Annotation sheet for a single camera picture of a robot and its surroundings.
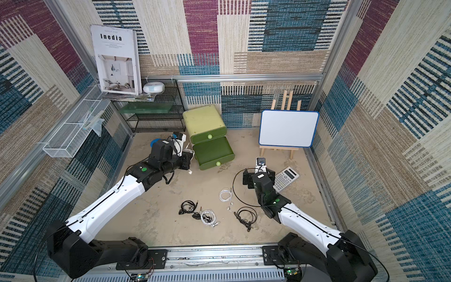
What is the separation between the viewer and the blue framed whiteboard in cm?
94

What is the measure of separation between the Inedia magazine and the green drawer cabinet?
0.97 ft

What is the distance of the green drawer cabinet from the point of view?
931 mm
